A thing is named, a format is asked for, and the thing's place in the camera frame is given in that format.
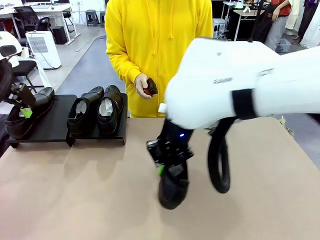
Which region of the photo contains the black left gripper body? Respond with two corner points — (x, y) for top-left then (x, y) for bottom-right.
(15, 83), (37, 109)

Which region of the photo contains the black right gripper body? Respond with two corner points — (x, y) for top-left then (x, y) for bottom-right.
(159, 119), (195, 165)

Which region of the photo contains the black leather shoe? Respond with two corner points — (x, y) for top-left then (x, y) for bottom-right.
(66, 86), (105, 138)
(96, 84), (124, 136)
(4, 86), (56, 140)
(157, 159), (190, 210)

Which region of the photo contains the white stuffing paper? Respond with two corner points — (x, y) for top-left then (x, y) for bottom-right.
(74, 97), (91, 119)
(99, 97), (115, 118)

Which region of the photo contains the brown shoe brush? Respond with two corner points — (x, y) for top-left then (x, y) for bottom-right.
(144, 77), (159, 97)

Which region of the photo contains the person's right forearm yellow sleeve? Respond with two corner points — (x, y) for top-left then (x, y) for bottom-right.
(104, 47), (144, 86)

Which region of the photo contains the black metal shoe stand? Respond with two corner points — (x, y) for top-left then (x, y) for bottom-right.
(65, 92), (129, 147)
(7, 94), (78, 150)

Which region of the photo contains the person's right hand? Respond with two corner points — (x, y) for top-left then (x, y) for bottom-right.
(134, 73), (154, 99)

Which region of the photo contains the black office chair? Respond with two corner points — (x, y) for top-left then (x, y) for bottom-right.
(9, 59), (39, 90)
(13, 6), (54, 38)

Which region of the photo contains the white rounded plastic device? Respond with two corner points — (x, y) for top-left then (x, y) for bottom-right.
(6, 56), (21, 68)

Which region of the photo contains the white air purifier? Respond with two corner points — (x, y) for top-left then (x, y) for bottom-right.
(25, 30), (62, 70)

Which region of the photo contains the black computer tower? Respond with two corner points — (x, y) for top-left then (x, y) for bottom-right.
(51, 25), (68, 45)

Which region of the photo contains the white office desk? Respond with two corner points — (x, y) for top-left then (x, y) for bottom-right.
(0, 2), (81, 46)

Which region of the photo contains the person in yellow hoodie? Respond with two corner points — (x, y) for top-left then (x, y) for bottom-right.
(104, 0), (214, 119)

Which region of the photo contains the white computer case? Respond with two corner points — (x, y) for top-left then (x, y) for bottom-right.
(212, 18), (226, 39)

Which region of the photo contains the dark desk with white legs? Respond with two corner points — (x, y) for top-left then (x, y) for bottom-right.
(226, 8), (266, 42)

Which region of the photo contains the grey storage bin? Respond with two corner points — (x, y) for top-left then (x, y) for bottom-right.
(275, 38), (292, 53)

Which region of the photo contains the figure in red shirt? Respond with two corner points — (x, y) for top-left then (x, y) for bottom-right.
(264, 0), (293, 52)

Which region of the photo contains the figure in beige coat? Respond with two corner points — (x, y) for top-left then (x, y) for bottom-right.
(284, 0), (302, 36)

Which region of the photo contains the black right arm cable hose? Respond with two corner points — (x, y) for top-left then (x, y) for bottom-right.
(206, 115), (232, 195)

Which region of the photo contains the black velcro cable strap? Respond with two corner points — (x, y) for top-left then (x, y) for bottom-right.
(231, 88), (259, 121)

